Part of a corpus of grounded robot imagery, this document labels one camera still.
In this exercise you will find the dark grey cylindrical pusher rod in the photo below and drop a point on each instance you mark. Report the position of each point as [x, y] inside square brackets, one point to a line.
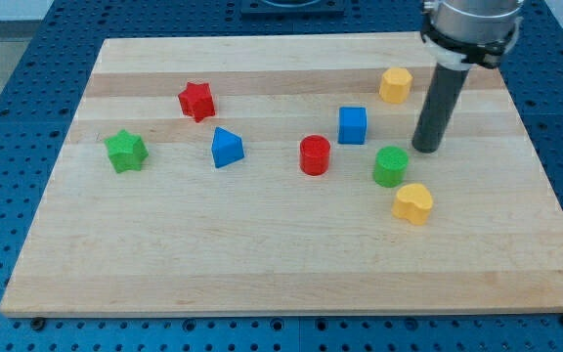
[438, 107]

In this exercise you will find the green cylinder block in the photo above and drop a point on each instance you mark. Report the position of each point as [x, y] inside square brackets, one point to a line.
[390, 166]

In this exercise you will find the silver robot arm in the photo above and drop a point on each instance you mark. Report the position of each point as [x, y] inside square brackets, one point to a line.
[460, 34]

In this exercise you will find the yellow heart block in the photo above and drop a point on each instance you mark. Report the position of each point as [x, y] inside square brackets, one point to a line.
[414, 203]

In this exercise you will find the yellow hexagon block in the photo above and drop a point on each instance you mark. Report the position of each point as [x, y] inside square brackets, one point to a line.
[395, 85]

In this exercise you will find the blue cube block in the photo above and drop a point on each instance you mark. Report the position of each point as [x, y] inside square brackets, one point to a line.
[352, 125]

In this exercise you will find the red cylinder block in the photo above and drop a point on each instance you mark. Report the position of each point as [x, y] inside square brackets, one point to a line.
[314, 155]

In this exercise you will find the light wooden board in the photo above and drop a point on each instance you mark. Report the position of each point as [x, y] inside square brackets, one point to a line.
[259, 237]

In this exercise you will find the blue triangle block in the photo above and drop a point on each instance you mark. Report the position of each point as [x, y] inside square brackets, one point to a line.
[226, 147]

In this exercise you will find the red star block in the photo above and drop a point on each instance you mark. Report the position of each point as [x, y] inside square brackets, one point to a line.
[196, 101]

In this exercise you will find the green star block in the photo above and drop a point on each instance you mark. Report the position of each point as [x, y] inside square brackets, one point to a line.
[126, 151]

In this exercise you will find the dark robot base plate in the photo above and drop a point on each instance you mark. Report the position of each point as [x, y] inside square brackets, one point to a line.
[290, 8]

